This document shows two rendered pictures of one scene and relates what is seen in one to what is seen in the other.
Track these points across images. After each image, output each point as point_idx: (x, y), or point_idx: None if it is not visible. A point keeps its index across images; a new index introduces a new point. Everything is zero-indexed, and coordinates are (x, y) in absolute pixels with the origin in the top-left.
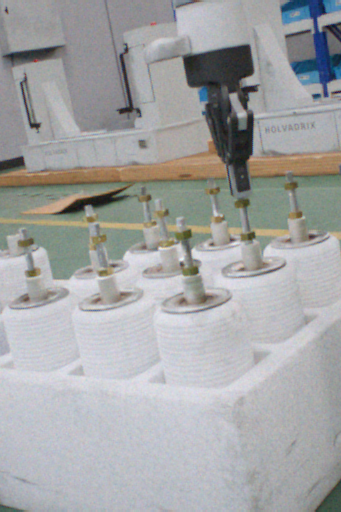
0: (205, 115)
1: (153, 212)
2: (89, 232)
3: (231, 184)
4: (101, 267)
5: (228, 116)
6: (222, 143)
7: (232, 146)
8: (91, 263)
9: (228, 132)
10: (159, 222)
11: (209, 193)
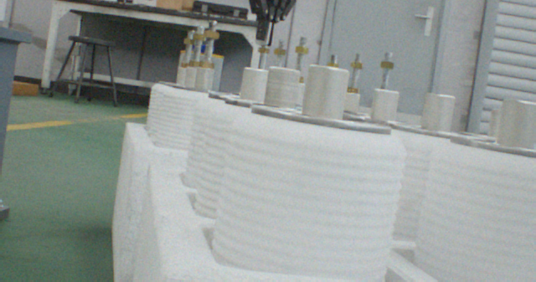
0: None
1: (286, 50)
2: (303, 64)
3: (272, 36)
4: (356, 87)
5: None
6: (283, 8)
7: (288, 13)
8: (303, 96)
9: (290, 4)
10: (281, 59)
11: (205, 39)
